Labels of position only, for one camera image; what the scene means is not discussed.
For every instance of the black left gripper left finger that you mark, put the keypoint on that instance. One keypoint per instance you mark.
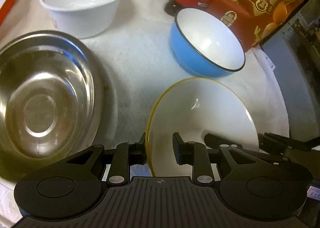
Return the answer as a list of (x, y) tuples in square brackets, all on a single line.
[(122, 158)]

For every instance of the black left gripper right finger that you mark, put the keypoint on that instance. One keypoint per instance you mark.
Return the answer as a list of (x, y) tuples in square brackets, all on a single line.
[(198, 155)]

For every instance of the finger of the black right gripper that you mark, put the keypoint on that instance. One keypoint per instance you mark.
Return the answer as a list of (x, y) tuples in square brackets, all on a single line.
[(276, 148)]

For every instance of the white plate with yellow rim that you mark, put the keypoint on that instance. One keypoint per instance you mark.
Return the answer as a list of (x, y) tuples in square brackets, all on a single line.
[(195, 107)]

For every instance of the blue enamel bowl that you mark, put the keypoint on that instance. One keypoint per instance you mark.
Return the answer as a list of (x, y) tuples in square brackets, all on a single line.
[(204, 46)]

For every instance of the stainless steel bowl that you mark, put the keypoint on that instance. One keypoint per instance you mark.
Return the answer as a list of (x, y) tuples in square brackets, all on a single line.
[(51, 101)]

